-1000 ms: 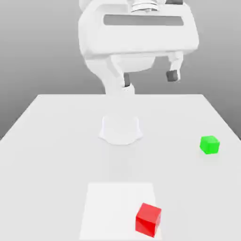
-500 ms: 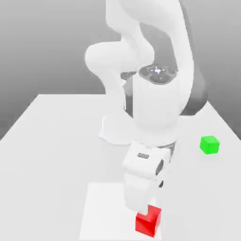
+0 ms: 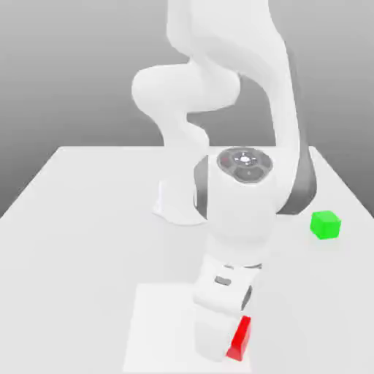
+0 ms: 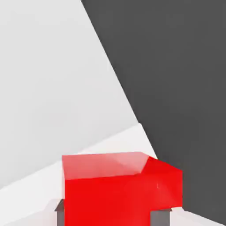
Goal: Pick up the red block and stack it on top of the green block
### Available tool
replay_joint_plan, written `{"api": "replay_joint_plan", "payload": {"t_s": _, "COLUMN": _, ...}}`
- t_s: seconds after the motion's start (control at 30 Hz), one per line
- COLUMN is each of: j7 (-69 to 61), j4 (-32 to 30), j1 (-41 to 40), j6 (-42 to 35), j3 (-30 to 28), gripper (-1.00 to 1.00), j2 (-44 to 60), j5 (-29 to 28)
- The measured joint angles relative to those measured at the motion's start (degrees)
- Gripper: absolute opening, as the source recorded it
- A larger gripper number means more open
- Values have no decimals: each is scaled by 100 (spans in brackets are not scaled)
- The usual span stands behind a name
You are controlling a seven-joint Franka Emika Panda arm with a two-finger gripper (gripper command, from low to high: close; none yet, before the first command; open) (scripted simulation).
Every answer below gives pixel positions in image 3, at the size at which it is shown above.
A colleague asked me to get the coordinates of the small red cube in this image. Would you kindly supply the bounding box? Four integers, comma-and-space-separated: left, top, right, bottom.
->
225, 314, 253, 362

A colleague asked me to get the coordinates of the small green cube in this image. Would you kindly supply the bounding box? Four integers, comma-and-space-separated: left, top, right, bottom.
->
309, 210, 342, 241

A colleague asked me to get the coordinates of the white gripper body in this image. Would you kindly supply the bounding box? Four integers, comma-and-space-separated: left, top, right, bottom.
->
192, 303, 240, 364

